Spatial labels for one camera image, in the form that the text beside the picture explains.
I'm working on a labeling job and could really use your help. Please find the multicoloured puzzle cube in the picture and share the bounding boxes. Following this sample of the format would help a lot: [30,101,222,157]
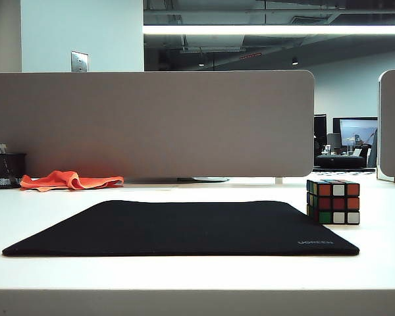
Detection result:
[306,179,361,226]

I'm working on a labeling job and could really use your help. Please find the black mouse pad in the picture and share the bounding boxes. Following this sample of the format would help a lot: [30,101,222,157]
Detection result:
[1,199,361,257]

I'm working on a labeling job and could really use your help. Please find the wide grey desk divider panel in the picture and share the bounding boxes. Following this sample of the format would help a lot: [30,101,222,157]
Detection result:
[0,69,316,179]

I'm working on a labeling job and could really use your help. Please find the dark background monitor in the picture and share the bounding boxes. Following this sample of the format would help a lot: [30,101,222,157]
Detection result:
[314,114,327,145]

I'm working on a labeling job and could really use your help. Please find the orange cloth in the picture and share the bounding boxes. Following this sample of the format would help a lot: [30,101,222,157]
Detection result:
[19,170,125,192]

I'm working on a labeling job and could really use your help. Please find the background computer monitor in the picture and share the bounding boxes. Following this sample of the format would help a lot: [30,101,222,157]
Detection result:
[332,117,379,149]

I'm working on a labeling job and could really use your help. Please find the black mesh pen holder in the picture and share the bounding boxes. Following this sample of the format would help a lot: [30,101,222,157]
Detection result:
[0,152,27,190]

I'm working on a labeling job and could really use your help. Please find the metal wall switch plate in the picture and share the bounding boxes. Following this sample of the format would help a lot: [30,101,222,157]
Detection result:
[70,51,89,72]

